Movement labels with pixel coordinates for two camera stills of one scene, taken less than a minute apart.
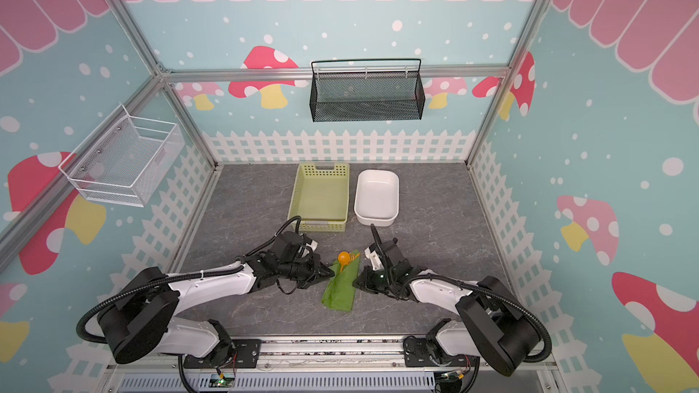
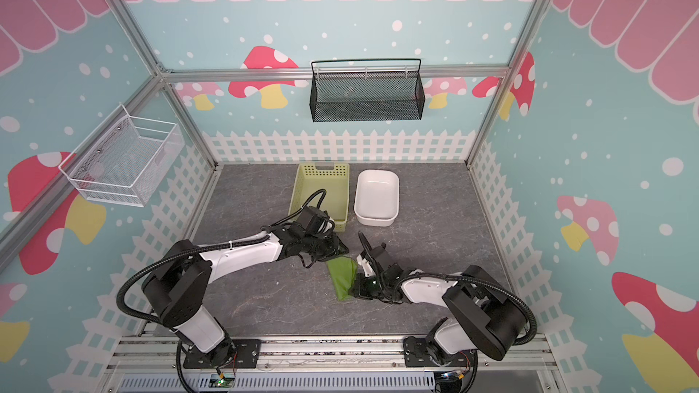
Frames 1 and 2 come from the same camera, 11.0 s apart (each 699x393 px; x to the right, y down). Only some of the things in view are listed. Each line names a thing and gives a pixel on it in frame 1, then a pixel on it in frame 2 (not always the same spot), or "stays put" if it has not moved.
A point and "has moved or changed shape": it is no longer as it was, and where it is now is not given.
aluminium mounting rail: [355, 366] stays put
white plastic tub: [377, 197] stays put
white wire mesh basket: [124, 159] stays put
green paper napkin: [340, 289] has moved or changed shape
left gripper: [315, 275] to [334, 245]
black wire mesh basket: [370, 95] stays put
